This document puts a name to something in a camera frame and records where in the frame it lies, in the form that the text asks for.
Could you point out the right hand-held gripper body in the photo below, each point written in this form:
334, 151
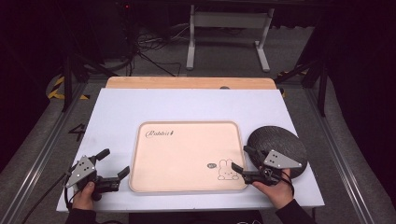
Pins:
277, 161

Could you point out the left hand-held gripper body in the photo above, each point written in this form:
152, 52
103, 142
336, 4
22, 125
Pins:
83, 170

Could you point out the dark round woven placemat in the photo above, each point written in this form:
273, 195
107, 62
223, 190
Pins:
280, 140

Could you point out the person's left hand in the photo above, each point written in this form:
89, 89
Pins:
83, 197

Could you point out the person's right hand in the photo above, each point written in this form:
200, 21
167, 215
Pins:
277, 193

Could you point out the pink tray with rabbit print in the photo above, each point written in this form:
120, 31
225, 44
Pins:
186, 157

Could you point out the white board table cover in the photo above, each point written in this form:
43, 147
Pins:
174, 104

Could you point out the black tripod stand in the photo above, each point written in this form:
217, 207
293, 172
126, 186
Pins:
313, 74
74, 67

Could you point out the white metal stand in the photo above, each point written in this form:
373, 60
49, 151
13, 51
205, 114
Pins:
230, 20

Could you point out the aluminium frame rail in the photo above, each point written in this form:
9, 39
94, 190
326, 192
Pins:
336, 155
37, 161

